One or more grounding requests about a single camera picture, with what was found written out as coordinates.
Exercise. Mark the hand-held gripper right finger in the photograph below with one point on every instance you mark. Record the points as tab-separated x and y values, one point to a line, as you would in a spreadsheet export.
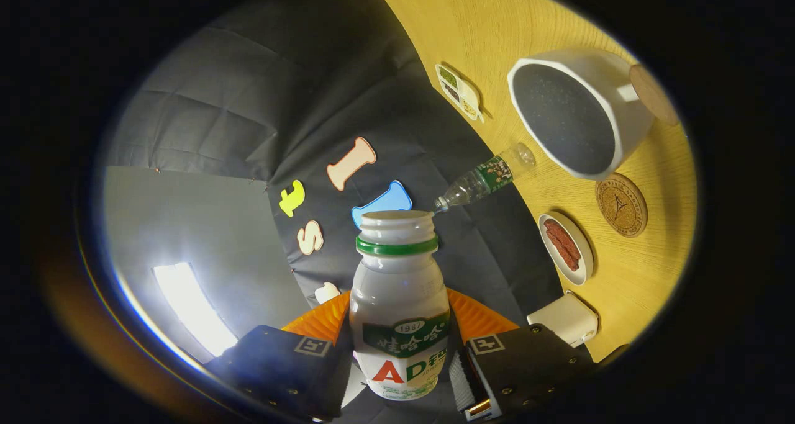
459	380

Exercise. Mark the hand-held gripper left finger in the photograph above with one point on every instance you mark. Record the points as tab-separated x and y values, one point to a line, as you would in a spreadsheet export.
338	368

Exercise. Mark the round cork coaster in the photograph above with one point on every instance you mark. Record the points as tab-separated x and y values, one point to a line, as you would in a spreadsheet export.
621	205

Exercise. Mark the clear plastic water bottle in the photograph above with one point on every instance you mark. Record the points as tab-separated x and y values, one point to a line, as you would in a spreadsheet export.
478	182

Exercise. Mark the white toaster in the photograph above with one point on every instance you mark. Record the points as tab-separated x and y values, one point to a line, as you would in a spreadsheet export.
562	318

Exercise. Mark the large ceiling light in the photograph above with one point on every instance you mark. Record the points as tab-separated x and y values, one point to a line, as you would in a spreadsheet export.
192	309

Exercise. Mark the round white plate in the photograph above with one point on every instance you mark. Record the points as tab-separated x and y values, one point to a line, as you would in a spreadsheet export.
581	269

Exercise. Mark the red sausage pieces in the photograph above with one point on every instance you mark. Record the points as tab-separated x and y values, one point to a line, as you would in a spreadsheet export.
562	244

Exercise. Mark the yellow beans pile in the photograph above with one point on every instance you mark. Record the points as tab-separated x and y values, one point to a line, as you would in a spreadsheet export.
469	108

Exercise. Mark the white divided dish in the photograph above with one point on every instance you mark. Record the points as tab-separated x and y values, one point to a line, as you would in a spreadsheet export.
472	92

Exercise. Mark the dark red beans pile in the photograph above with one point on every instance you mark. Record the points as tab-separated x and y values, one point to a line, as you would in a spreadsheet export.
451	91

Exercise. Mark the black backdrop cloth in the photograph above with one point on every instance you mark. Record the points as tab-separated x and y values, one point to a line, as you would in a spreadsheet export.
279	82

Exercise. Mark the green beans pile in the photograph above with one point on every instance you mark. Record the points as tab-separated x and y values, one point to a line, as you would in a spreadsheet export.
448	77

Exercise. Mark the wooden table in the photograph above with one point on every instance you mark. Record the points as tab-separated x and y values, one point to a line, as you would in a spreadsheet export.
472	20

